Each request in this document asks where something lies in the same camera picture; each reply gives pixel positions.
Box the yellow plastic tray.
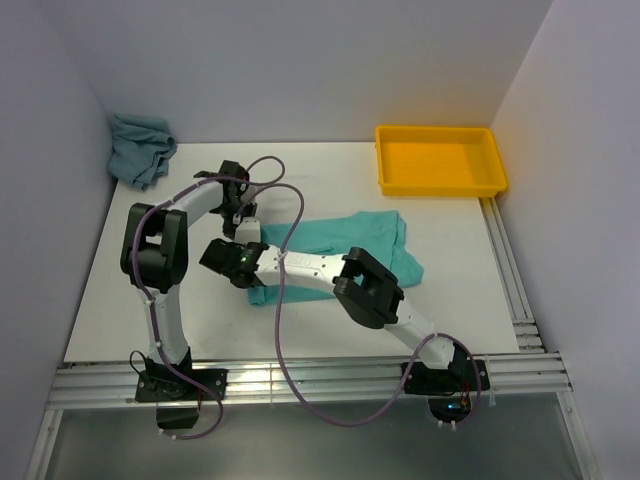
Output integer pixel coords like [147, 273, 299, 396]
[375, 125, 508, 198]

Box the teal green t-shirt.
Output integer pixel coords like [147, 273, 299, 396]
[247, 210, 424, 307]

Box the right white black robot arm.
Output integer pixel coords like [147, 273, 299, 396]
[199, 239, 490, 396]

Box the aluminium right side rail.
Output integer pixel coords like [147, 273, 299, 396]
[479, 199, 572, 395]

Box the aluminium front rail frame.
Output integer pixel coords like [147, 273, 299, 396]
[26, 352, 602, 479]

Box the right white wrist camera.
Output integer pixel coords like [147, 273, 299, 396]
[233, 215, 261, 245]

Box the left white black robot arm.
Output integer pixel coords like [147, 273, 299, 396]
[120, 160, 264, 440]

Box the crumpled grey-blue t-shirt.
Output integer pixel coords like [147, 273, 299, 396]
[107, 114, 177, 191]

